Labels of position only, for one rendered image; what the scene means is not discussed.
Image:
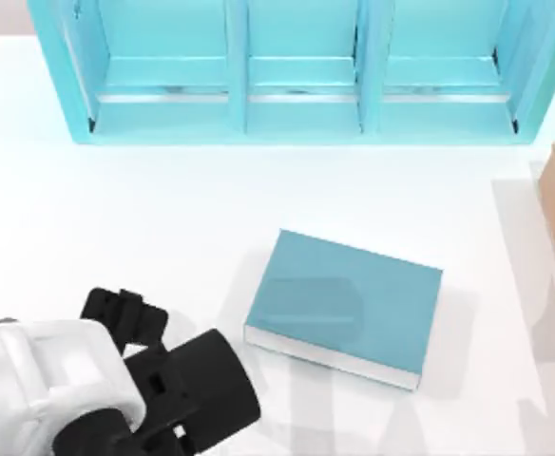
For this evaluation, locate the light blue rack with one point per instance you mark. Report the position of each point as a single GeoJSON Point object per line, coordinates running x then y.
{"type": "Point", "coordinates": [301, 114]}

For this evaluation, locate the blue book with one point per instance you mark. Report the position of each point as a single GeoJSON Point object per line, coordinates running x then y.
{"type": "Point", "coordinates": [349, 299]}

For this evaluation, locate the pale grey rounded box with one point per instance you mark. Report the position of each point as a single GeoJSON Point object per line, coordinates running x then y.
{"type": "Point", "coordinates": [68, 366]}

